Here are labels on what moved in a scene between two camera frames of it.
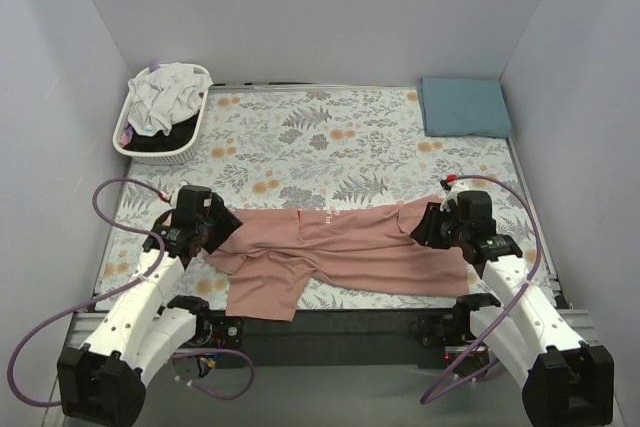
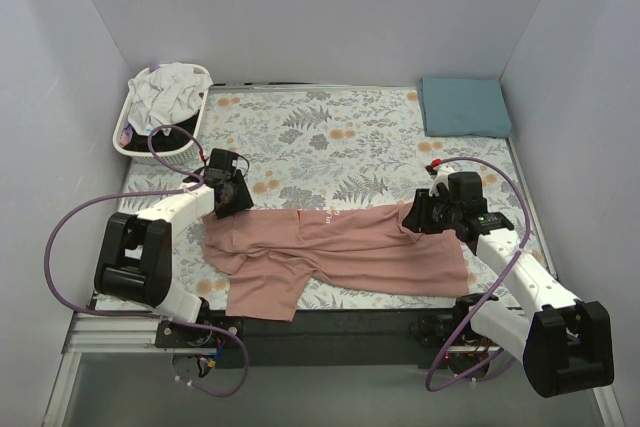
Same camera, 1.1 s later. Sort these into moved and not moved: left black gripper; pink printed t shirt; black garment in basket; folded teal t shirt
Moved: left black gripper
Not moved: pink printed t shirt; folded teal t shirt; black garment in basket
